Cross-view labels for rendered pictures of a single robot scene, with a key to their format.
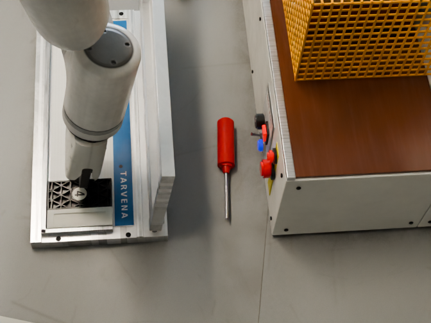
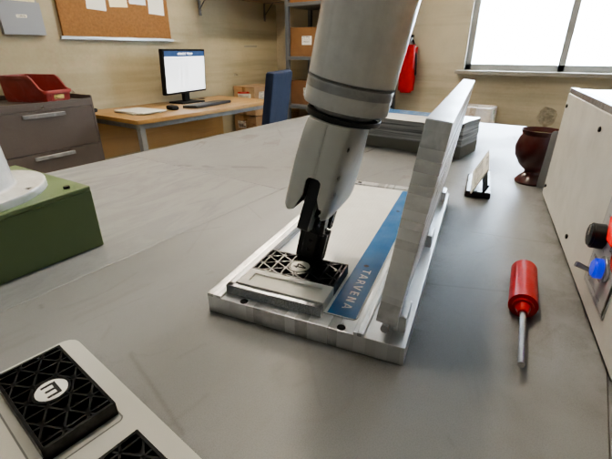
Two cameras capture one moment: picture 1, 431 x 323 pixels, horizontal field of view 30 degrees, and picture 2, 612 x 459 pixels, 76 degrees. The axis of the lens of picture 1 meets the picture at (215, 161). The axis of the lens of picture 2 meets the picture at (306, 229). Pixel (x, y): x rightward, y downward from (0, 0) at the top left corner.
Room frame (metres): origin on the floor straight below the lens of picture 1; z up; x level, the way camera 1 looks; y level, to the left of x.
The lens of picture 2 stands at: (0.22, -0.01, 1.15)
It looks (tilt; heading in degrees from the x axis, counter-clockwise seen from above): 25 degrees down; 32
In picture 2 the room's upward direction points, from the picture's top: straight up
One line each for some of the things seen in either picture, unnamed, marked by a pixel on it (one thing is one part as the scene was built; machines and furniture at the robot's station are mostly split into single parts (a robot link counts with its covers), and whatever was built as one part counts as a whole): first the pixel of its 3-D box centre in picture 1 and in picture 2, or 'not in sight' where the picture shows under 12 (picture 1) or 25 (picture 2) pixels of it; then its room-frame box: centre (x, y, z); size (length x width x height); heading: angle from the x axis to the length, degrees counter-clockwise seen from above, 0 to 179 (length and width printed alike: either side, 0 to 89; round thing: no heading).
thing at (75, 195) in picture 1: (79, 195); (300, 270); (0.54, 0.20, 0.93); 0.10 x 0.05 x 0.01; 99
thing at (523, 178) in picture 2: not in sight; (535, 157); (1.15, 0.02, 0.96); 0.09 x 0.09 x 0.11
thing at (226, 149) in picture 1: (226, 167); (523, 308); (0.62, -0.02, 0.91); 0.18 x 0.03 x 0.03; 5
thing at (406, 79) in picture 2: not in sight; (408, 64); (4.11, 1.32, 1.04); 0.18 x 0.15 x 0.50; 88
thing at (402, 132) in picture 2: not in sight; (401, 128); (1.36, 0.38, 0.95); 0.40 x 0.13 x 0.09; 83
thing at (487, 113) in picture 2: not in sight; (472, 117); (3.95, 0.65, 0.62); 0.36 x 0.29 x 0.22; 88
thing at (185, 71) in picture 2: not in sight; (186, 71); (2.65, 2.73, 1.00); 0.51 x 0.02 x 0.31; 10
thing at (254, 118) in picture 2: not in sight; (270, 123); (3.79, 2.74, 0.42); 0.86 x 0.33 x 0.83; 178
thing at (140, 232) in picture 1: (97, 116); (360, 231); (0.69, 0.20, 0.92); 0.44 x 0.21 x 0.04; 9
